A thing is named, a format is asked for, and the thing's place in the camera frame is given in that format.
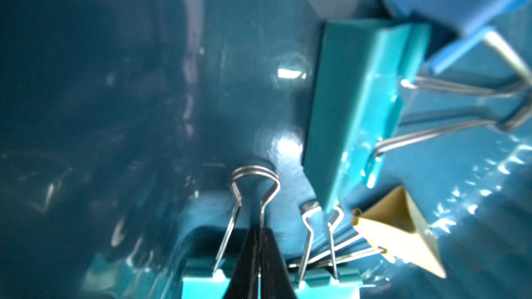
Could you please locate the yellow clip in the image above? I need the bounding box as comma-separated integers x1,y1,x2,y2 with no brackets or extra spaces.
288,185,447,282

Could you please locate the teal clip being gripped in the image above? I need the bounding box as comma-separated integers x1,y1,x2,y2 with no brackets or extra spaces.
182,165,281,298

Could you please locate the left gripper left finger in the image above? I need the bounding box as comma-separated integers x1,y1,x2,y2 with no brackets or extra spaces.
223,228,260,299

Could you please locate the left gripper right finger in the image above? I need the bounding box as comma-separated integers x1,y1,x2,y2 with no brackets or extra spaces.
260,228,297,299

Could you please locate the teal clip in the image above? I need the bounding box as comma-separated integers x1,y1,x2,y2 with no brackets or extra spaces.
288,200,363,298
303,19,531,213

